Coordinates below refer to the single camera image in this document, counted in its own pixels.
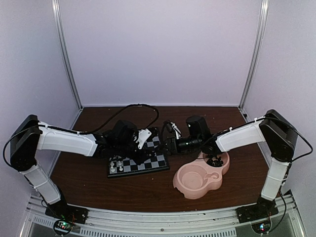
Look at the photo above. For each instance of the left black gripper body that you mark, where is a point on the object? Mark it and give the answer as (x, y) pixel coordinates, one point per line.
(123, 149)

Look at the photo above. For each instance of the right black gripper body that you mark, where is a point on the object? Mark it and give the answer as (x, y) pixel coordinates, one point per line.
(195, 141)

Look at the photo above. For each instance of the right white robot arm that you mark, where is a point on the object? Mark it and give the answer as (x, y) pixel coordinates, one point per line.
(273, 129)

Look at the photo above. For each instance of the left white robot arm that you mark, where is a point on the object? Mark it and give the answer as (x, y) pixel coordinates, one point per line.
(33, 135)

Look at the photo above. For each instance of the pile of black chess pieces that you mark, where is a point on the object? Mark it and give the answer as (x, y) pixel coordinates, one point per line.
(214, 161)

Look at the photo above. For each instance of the pink double pet bowl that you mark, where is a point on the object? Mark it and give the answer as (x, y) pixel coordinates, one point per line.
(198, 177)

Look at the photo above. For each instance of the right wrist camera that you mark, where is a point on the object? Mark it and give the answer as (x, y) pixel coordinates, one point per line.
(173, 128)

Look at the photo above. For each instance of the front aluminium rail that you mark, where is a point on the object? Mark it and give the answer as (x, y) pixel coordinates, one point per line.
(207, 223)

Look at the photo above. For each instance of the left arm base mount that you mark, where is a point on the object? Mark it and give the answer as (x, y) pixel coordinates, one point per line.
(68, 213)

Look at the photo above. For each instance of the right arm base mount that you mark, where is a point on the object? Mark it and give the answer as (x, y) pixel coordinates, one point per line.
(254, 212)

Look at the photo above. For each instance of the right aluminium frame post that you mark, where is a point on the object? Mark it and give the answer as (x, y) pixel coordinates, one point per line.
(256, 51)

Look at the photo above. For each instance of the aluminium frame post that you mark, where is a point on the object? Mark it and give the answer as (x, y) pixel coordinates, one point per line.
(64, 51)
(256, 51)

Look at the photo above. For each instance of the left aluminium frame post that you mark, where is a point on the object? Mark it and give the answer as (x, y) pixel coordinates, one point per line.
(64, 51)

